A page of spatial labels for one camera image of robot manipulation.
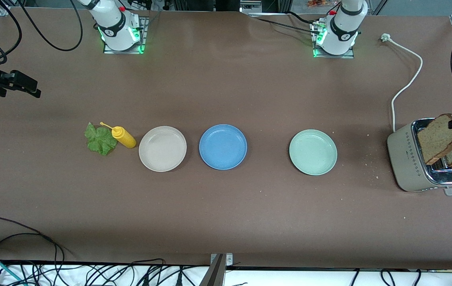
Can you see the green lettuce leaf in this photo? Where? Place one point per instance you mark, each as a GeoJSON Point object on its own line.
{"type": "Point", "coordinates": [100, 141]}

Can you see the yellow mustard squeeze bottle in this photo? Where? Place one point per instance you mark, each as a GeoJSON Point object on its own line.
{"type": "Point", "coordinates": [124, 137]}

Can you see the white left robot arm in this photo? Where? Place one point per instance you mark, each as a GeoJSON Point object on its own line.
{"type": "Point", "coordinates": [343, 28]}

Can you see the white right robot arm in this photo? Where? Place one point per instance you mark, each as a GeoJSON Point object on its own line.
{"type": "Point", "coordinates": [114, 24]}

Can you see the pale green plate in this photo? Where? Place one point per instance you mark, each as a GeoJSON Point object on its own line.
{"type": "Point", "coordinates": [313, 152]}

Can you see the beige plate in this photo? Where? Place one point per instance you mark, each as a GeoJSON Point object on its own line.
{"type": "Point", "coordinates": [162, 149]}

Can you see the blue plate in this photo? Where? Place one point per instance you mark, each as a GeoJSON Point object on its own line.
{"type": "Point", "coordinates": [223, 147]}

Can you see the beige chrome two-slot toaster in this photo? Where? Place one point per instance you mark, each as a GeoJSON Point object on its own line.
{"type": "Point", "coordinates": [406, 159]}

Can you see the colourful snack packet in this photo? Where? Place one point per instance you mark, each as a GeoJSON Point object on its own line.
{"type": "Point", "coordinates": [321, 3]}

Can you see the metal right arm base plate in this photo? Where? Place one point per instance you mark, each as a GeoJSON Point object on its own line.
{"type": "Point", "coordinates": [140, 47]}

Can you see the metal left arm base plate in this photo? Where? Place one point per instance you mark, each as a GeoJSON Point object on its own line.
{"type": "Point", "coordinates": [349, 55]}

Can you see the aluminium profile bracket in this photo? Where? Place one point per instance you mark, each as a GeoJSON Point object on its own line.
{"type": "Point", "coordinates": [216, 274]}

